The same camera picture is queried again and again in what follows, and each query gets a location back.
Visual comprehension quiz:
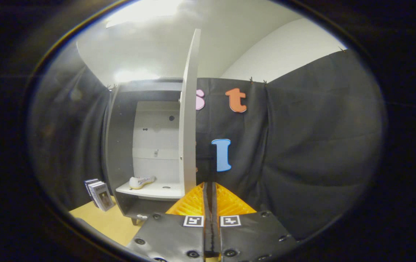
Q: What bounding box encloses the white shoe with striped print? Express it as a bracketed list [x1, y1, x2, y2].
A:
[129, 176, 156, 190]

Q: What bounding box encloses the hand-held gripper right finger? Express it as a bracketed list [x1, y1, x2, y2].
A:
[212, 182, 298, 262]

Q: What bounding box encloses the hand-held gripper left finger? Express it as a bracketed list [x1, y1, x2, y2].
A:
[127, 182, 209, 262]

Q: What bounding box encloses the grey shoe cabinet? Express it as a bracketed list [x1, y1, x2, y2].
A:
[104, 78, 198, 226]

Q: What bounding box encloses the white cabinet shelf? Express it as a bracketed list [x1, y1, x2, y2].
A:
[115, 181, 185, 201]

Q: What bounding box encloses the black backdrop cloth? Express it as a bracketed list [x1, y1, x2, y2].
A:
[30, 47, 386, 241]

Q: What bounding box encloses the beige shoe cabinet door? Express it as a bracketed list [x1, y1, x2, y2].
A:
[178, 29, 202, 198]

